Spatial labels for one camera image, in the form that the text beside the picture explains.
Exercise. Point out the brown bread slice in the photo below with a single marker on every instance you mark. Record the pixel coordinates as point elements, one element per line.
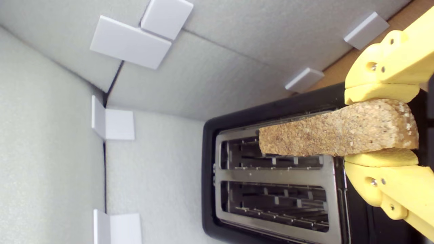
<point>339,132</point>

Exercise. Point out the black two-slot toaster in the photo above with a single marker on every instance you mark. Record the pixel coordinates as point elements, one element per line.
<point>271,173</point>

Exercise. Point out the white wall clip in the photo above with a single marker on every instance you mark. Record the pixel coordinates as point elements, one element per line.
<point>122,228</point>
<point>130,42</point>
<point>303,80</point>
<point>117,124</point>
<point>366,30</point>
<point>166,17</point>

